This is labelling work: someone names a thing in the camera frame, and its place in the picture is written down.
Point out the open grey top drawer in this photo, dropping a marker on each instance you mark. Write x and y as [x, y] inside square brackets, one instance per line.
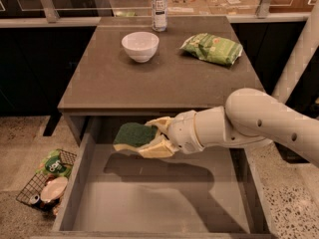
[120, 195]

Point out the white bowl in basket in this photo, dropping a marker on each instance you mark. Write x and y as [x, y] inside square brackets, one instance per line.
[54, 189]

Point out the black wire basket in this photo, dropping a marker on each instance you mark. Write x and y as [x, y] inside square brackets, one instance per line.
[36, 184]

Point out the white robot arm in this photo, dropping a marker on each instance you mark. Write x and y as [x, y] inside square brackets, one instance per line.
[249, 117]

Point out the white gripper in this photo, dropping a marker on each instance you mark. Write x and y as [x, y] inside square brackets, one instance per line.
[183, 131]

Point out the metal railing frame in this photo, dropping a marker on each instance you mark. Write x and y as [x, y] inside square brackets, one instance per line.
[70, 13]

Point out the green and yellow sponge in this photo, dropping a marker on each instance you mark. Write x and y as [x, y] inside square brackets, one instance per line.
[133, 135]

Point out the green snack bag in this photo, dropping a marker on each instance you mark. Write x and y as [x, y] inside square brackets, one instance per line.
[213, 49]

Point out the clear plastic water bottle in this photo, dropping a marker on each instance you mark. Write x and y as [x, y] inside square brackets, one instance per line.
[159, 15]

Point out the grey cabinet counter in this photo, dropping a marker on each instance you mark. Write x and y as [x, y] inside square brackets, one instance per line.
[107, 82]

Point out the white ceramic bowl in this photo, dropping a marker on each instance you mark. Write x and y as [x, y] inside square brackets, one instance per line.
[141, 46]

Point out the green chip bag in basket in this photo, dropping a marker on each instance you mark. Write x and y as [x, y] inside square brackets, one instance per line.
[53, 165]

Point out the soda can in basket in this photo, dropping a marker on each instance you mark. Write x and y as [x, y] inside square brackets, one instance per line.
[35, 200]

